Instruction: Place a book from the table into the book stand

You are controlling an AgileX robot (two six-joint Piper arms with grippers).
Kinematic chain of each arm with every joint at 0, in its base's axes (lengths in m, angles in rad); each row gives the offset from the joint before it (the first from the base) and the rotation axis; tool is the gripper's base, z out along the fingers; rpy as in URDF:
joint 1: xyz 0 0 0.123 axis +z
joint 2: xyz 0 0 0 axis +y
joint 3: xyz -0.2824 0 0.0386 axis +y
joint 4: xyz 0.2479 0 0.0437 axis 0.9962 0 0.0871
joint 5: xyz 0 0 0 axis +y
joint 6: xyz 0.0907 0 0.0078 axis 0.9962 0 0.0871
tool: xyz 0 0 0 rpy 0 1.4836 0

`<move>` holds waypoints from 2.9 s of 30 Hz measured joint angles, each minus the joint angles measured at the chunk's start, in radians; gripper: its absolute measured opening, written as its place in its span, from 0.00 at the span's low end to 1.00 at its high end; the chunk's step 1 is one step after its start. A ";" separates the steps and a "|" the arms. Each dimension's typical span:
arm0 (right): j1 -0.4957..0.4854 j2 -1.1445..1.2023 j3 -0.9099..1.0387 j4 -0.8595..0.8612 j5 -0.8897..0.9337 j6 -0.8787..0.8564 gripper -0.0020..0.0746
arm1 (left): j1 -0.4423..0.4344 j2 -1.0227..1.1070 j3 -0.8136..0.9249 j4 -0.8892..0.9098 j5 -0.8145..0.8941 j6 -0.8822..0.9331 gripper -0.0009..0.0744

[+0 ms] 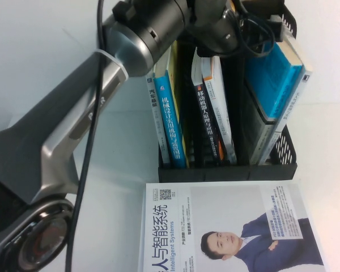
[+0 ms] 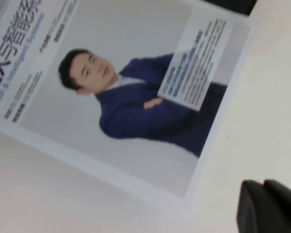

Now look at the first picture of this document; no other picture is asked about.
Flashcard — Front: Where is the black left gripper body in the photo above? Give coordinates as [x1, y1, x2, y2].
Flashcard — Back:
[239, 0, 284, 15]

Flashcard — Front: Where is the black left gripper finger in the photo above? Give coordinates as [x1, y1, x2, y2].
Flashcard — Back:
[267, 15, 284, 41]

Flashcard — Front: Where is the blue and grey brand book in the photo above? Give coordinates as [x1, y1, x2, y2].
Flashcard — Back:
[244, 39, 305, 126]

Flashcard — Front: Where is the grey cover white spine book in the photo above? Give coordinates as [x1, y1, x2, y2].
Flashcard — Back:
[248, 35, 315, 165]

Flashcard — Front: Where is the white book with orange stripe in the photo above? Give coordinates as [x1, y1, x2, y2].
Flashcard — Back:
[201, 55, 238, 165]

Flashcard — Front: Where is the black spine mobile robot book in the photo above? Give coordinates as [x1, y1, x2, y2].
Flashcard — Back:
[190, 47, 225, 166]

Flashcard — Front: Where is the blue spine yellow cover book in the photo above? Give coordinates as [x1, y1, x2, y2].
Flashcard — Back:
[153, 39, 189, 169]

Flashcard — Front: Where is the white spine car suspension book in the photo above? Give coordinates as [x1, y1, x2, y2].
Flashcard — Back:
[145, 63, 171, 164]

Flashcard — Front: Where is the black plastic book stand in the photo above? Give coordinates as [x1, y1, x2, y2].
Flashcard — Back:
[151, 0, 298, 184]

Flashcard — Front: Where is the magazine with suited man cover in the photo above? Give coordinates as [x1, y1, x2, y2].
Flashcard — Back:
[137, 182, 326, 272]

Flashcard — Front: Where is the looped black camera cable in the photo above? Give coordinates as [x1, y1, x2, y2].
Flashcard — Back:
[231, 5, 276, 59]

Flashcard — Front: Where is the white cable tie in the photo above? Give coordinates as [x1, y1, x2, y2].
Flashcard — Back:
[92, 48, 129, 79]

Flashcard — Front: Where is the long black arm cable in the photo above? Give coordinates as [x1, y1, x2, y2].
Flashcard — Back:
[63, 0, 106, 272]

